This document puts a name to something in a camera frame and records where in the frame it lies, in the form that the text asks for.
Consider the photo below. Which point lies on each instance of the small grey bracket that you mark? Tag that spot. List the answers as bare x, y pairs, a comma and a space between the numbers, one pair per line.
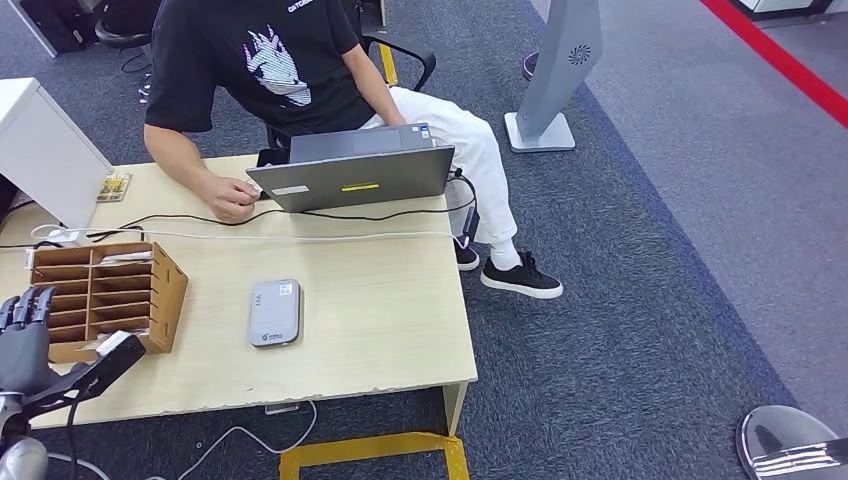
283, 408

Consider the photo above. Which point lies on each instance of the grey laptop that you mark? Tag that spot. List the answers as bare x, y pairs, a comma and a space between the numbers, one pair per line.
358, 179

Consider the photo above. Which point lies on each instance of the person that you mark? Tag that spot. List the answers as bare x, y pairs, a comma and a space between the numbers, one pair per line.
298, 66

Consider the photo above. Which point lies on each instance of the yellow floor tape strip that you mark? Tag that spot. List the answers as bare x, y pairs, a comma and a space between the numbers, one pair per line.
389, 65

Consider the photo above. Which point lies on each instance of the white cabinet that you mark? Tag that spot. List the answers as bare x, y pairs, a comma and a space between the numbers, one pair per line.
53, 152

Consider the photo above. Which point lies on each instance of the white plug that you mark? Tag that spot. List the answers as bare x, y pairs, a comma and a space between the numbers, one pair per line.
63, 234

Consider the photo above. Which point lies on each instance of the white card in organizer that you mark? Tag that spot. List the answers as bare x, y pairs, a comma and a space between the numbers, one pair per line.
128, 256

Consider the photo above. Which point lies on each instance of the grey kiosk stand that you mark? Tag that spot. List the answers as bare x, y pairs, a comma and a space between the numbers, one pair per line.
556, 66

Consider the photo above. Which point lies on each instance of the dark round base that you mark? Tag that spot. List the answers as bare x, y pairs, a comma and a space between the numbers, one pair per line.
530, 65

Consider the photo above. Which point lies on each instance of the yellow patterned card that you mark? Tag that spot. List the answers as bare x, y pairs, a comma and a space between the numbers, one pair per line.
114, 187

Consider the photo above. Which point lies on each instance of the robot right arm silver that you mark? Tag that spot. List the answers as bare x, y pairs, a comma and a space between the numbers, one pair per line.
782, 437

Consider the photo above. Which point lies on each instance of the wooden card organizer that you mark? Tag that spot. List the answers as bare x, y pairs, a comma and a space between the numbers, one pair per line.
169, 298

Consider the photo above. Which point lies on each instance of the black power adapter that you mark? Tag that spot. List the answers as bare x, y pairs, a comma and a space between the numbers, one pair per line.
471, 224

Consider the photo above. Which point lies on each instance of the black phone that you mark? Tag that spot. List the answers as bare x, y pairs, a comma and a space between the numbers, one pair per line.
270, 158

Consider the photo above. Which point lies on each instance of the black round stool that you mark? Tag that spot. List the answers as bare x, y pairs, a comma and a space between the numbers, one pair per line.
122, 36

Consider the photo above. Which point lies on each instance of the yellow floor tape frame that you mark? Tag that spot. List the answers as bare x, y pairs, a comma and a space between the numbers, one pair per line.
371, 449

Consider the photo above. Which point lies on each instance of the white furniture black base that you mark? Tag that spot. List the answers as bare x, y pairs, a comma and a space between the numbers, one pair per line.
782, 6

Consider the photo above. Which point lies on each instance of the beige desk leg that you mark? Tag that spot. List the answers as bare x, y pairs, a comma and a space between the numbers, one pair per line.
456, 407

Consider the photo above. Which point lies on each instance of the robot left hand grey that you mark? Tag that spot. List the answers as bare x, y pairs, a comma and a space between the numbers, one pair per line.
23, 351

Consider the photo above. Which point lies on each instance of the person's right hand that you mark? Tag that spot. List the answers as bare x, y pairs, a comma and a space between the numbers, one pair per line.
228, 195

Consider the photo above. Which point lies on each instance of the black bag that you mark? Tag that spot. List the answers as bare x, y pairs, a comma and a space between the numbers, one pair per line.
56, 23

